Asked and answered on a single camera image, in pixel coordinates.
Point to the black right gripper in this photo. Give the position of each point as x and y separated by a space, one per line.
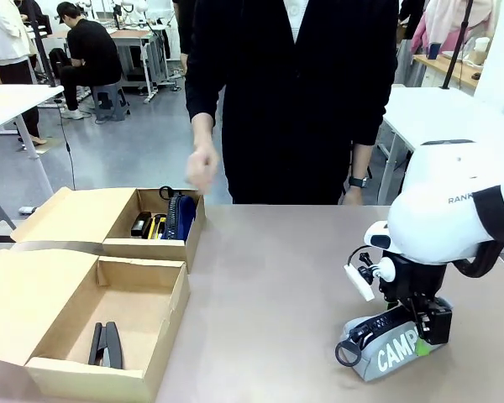
420 281

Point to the grey campus pencil case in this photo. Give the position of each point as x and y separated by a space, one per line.
386 361

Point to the blue campus pencil case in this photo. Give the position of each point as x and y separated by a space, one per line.
185 216

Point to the small cardboard box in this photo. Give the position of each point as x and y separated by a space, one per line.
151 252

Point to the yellow utility knife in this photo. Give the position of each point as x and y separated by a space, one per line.
153 226

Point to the large cardboard box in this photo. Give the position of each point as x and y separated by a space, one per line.
122 306

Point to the black stapler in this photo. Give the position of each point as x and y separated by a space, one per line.
109 344

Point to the person's right forearm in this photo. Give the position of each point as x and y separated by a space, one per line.
203 130

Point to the person's left forearm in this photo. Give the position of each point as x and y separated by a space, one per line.
361 161

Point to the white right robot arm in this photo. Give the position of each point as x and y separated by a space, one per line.
437 201

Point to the person's left hand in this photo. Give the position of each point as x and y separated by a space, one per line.
352 196

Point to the person's right hand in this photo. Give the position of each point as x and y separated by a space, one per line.
201 170

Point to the black wristwatch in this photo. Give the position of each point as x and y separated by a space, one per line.
358 181

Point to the white table with square legs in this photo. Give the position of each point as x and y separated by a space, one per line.
424 113

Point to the person in black cardigan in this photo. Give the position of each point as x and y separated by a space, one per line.
294 105

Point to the wooden table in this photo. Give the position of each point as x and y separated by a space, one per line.
445 69

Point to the black stand pole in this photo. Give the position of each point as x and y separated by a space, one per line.
40 42
457 46

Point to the white paper cup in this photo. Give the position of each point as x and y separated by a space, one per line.
482 48

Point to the small black item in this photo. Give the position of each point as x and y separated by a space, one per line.
143 220

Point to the person in pink top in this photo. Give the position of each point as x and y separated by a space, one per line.
445 21

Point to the grey plastic stool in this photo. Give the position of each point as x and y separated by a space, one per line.
109 101

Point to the background workbench desk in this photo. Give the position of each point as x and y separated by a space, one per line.
134 40

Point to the seated man in black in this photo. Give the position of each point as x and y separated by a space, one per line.
90 54

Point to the white table with round leg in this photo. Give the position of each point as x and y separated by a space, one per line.
17 103

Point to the person in white jacket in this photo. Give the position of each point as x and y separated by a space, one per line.
8 38

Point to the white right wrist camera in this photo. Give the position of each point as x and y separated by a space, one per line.
359 283

